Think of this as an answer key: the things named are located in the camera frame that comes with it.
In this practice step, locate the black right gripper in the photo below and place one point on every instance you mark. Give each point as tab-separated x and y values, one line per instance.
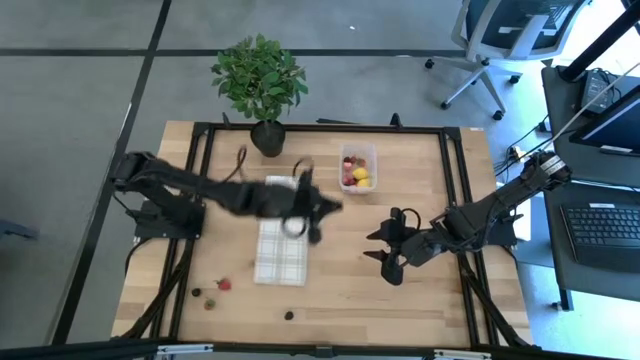
415	247

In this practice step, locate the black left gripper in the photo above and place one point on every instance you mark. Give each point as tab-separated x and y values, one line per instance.
300	202

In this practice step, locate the yellow lemon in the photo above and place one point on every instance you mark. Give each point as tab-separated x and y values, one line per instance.
364	183
360	173

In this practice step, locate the red strawberry with green leaves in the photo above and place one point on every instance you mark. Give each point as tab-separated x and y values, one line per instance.
209	303

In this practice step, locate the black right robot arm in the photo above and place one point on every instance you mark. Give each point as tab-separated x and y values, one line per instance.
500	200

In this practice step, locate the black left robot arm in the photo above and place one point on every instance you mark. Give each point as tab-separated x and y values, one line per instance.
220	192

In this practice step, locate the clear plastic tupperware container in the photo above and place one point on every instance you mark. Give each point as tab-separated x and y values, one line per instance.
357	150

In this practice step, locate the plaid folded dish towel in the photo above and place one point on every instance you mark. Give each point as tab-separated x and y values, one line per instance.
280	260

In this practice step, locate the pink fruit piece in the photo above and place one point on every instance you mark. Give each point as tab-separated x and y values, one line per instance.
347	165

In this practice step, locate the dark green berry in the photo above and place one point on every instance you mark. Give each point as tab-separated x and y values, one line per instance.
289	315

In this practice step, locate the potted plant in black pot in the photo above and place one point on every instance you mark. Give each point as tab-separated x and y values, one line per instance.
260	80

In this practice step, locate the white power strip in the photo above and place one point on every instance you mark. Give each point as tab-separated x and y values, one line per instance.
517	151

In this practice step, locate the black desk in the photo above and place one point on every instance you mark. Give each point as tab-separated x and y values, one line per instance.
560	240

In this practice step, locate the black keyboard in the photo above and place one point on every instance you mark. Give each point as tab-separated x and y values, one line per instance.
600	230

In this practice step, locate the white grey office chair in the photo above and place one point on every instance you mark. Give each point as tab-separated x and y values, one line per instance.
500	30

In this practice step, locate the black desk monitor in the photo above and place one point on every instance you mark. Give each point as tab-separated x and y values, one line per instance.
610	125

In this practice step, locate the black power adapter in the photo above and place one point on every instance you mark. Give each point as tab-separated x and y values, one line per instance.
597	90

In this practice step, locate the black pole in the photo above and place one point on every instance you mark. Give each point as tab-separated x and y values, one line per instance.
600	40

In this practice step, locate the black table frame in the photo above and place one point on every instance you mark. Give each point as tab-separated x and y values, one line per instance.
350	128

